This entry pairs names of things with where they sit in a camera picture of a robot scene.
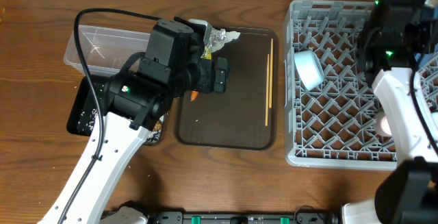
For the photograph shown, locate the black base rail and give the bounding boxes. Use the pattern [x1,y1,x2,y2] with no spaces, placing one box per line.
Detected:
[147,209,342,224]

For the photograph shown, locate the white rice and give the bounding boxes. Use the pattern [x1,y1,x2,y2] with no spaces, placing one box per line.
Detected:
[76,80,98,136]

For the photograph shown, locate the brown serving tray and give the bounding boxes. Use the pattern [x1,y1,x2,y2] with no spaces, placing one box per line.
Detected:
[175,27,279,151]

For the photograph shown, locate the dark blue plate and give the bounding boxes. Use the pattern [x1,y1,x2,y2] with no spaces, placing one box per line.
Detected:
[419,52,437,68]

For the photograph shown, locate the crumpled foil wrapper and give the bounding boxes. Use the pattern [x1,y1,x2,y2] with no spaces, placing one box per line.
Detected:
[205,28,227,54]

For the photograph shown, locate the clear plastic bin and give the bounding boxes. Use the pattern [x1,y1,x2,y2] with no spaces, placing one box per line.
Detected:
[78,25,150,77]

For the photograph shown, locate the pink cup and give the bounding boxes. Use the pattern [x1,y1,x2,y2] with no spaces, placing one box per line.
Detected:
[374,111,392,137]

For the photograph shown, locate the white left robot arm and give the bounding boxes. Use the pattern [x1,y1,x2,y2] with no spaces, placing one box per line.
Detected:
[41,18,229,223]

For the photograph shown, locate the brown mushroom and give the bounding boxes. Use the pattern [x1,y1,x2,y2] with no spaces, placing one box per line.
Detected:
[152,121,163,136]

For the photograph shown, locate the light blue bowl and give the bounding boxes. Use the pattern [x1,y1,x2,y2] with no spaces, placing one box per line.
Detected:
[294,50,324,90]

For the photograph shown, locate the black waste tray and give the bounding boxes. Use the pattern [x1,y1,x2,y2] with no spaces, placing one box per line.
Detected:
[66,77,168,146]

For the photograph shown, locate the wooden chopstick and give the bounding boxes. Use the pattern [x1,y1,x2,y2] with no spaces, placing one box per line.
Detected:
[268,38,274,108]
[265,54,270,127]

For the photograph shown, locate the crumpled white tissue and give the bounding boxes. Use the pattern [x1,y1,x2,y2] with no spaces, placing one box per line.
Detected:
[224,31,240,43]

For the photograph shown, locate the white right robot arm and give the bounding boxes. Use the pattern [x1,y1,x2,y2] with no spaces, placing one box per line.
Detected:
[340,0,437,223]

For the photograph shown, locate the orange carrot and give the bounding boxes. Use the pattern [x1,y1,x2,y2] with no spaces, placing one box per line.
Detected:
[190,90,199,101]

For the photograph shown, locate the yellow snack wrapper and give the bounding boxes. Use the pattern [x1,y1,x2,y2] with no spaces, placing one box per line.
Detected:
[201,46,212,60]

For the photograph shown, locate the grey dishwasher rack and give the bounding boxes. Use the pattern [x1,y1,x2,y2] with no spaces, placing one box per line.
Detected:
[283,0,437,171]

